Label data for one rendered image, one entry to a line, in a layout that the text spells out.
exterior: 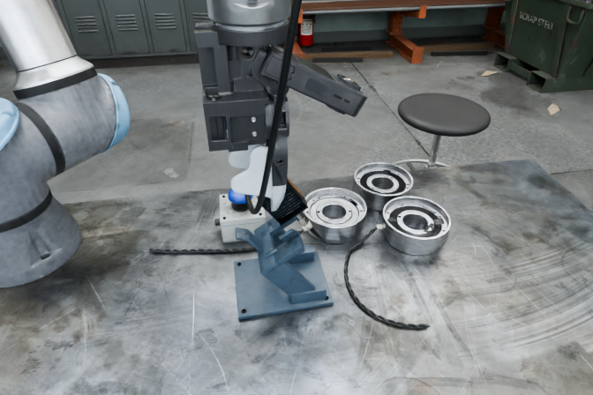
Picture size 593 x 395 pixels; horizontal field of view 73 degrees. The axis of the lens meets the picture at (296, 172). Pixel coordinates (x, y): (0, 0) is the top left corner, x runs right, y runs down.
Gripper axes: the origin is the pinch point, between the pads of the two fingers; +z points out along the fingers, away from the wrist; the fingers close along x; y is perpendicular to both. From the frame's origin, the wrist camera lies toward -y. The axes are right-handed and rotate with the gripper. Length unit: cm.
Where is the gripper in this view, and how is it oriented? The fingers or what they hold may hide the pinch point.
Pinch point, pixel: (277, 192)
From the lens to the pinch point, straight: 48.8
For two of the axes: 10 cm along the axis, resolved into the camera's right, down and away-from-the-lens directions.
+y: -9.8, 1.0, -1.6
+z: 0.0, 8.3, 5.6
